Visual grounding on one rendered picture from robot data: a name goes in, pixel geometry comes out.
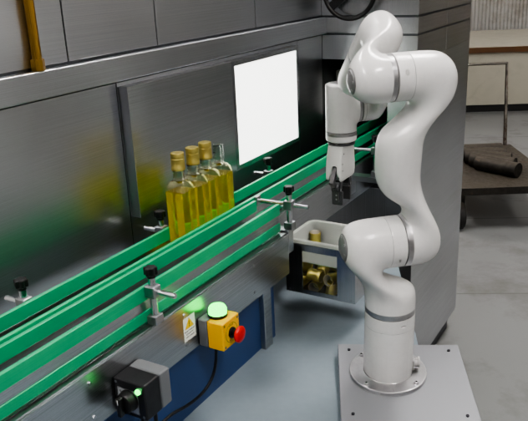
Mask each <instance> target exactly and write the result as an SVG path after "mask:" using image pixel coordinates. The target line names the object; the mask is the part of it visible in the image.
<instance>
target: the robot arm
mask: <svg viewBox="0 0 528 421"><path fill-rule="evenodd" d="M402 39H403V30H402V27H401V25H400V23H399V21H398V20H397V18H396V17H395V16H394V15H393V14H391V13H389V12H386V11H383V10H379V11H375V12H373V13H370V14H369V15H368V16H367V17H366V18H365V19H364V20H363V21H362V22H361V24H360V26H359V28H358V31H357V32H356V35H355V37H354V39H353V42H352V44H351V46H350V49H349V50H348V54H347V56H346V58H345V60H344V62H343V66H342V67H341V70H340V72H339V75H338V81H332V82H329V83H327V84H326V85H325V105H326V141H327V144H328V148H327V165H326V179H327V180H329V185H330V186H331V188H332V189H331V190H332V203H333V205H343V199H348V200H350V199H351V184H352V174H353V173H354V168H355V158H354V146H353V145H355V140H357V136H358V134H357V123H358V122H360V121H369V120H374V119H378V118H379V117H380V116H381V115H382V114H383V112H384V110H385V109H386V107H387V104H388V103H394V102H403V101H406V104H405V106H404V107H403V108H402V110H401V111H400V112H399V113H398V114H397V115H396V116H395V117H394V118H393V119H391V120H390V121H389V122H388V123H387V124H386V125H385V126H384V127H383V128H382V129H381V131H380V132H379V134H378V138H377V140H376V145H375V160H374V168H375V177H376V181H377V184H378V187H379V189H380V190H381V191H382V192H383V193H384V194H385V195H386V196H387V197H388V198H389V199H390V200H392V201H394V202H395V203H397V204H399V205H400V206H401V208H402V210H401V212H400V213H399V214H398V215H393V216H380V217H374V218H368V219H362V220H358V221H354V222H351V223H349V224H348V225H346V226H345V227H344V228H343V230H342V232H341V234H340V237H339V240H338V251H339V253H340V255H341V257H342V259H343V260H344V262H345V263H346V265H347V266H348V268H349V269H350V270H351V271H352V272H353V273H354V274H355V275H356V276H357V278H358V279H359V280H360V282H361V283H362V284H363V288H364V295H365V308H364V352H362V353H359V355H357V356H356V357H355V358H354V359H353V360H352V361H351V363H350V376H351V378H352V380H353V381H354V382H355V383H356V384H357V385H358V386H359V387H360V388H362V389H364V390H366V391H368V392H370V393H374V394H377V395H382V396H391V397H394V396H402V395H406V394H410V393H413V392H415V391H417V390H418V389H420V388H421V387H422V386H423V385H424V383H425V380H426V376H427V372H426V367H425V366H424V364H423V363H422V361H420V358H419V357H415V356H414V355H413V354H414V321H415V303H416V295H415V290H414V286H413V284H412V283H411V282H409V281H408V280H406V279H404V278H402V277H400V276H395V275H391V274H388V273H386V272H383V271H384V270H385V269H388V268H394V267H400V266H412V265H417V264H421V263H425V262H426V261H429V260H431V259H432V258H434V257H435V256H436V254H437V253H438V251H439V247H440V242H441V237H440V233H439V228H438V226H437V224H436V222H435V220H434V218H433V216H432V214H431V212H430V210H429V208H428V206H427V203H426V201H425V199H424V195H423V191H422V187H421V179H420V172H421V161H422V152H423V143H424V138H425V135H426V134H427V132H428V130H429V128H430V126H431V125H432V124H433V122H434V121H435V120H436V119H437V118H438V117H439V116H440V115H441V113H442V112H443V111H444V110H445V109H446V107H447V106H448V105H449V103H450V102H451V100H452V98H453V97H454V93H455V90H456V88H457V84H458V74H457V72H458V71H457V69H456V67H455V65H454V62H453V61H452V59H451V58H450V57H449V56H448V55H446V54H445V53H441V52H439V51H434V50H419V51H408V52H397V51H398V50H399V47H400V45H401V43H402ZM336 178H339V180H336ZM336 182H338V183H339V186H338V184H336Z"/></svg>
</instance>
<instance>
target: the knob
mask: <svg viewBox="0 0 528 421"><path fill-rule="evenodd" d="M115 404H116V407H117V414H118V417H120V418H122V417H123V416H125V415H126V414H128V413H131V412H132V411H135V410H136V409H137V408H138V405H139V403H138V399H137V398H136V396H135V395H134V394H133V393H132V392H131V391H129V390H127V389H125V390H123V391H122V392H120V394H119V395H118V396H117V397H116V398H115Z"/></svg>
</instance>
